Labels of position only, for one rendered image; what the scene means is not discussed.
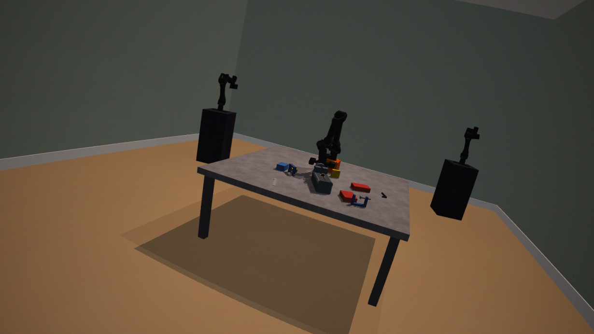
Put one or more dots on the dark blue c-clamp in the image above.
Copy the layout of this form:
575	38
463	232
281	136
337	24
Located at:
294	169
359	204

